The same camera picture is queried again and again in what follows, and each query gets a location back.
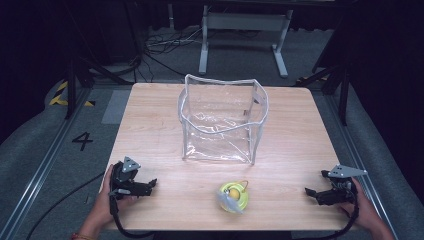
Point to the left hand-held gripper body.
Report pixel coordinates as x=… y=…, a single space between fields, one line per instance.
x=124 y=180

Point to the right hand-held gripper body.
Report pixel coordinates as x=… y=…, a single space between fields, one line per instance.
x=338 y=191

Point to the person's left hand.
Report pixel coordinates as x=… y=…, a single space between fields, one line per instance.
x=106 y=200

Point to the person's right hand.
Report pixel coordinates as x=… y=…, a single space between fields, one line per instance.
x=365 y=206

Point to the yellow-green round toy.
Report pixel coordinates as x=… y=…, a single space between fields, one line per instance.
x=234 y=197

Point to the black metal stand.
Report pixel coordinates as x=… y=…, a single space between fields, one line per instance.
x=71 y=83
x=343 y=90

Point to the clear plastic bag white trim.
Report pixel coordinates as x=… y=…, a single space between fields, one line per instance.
x=220 y=123

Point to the aluminium floor rail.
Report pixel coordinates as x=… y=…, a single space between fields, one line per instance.
x=36 y=173
x=358 y=156

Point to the white metal table frame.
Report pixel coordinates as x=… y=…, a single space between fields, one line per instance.
x=245 y=21

